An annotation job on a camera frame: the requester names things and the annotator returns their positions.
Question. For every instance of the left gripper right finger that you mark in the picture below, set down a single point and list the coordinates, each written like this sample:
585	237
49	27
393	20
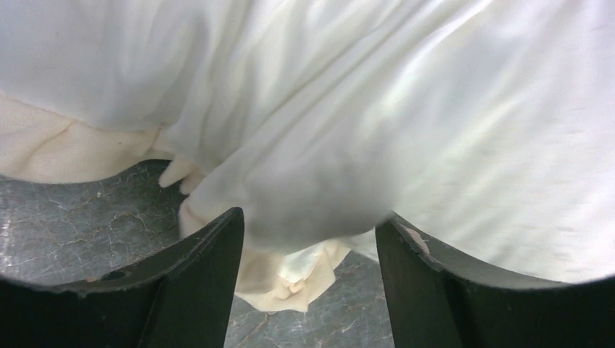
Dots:
425	305

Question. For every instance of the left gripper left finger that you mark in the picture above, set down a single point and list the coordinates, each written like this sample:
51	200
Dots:
192	304

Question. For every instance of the grey pillowcase with cream ruffle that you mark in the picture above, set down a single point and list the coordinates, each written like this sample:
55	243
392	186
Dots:
487	124

